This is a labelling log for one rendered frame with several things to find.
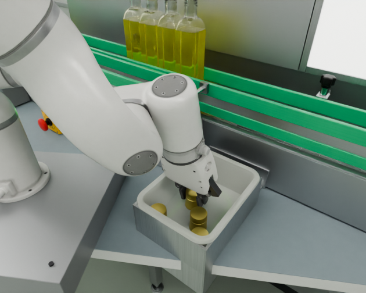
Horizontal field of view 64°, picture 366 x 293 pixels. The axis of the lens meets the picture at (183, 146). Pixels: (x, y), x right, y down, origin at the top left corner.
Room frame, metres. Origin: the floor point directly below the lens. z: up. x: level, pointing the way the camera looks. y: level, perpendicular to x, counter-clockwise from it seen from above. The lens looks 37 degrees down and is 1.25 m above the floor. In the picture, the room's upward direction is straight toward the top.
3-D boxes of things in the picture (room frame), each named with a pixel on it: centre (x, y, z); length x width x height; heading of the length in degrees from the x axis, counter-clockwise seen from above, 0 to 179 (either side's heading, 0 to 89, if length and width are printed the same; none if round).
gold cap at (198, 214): (0.37, -0.03, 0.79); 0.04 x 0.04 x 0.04
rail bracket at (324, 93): (0.59, -0.32, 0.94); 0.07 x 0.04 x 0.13; 143
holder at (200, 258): (0.44, -0.05, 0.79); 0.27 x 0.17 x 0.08; 143
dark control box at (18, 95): (0.94, 0.61, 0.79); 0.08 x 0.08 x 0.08; 53
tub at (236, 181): (0.42, -0.04, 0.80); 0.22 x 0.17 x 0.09; 143
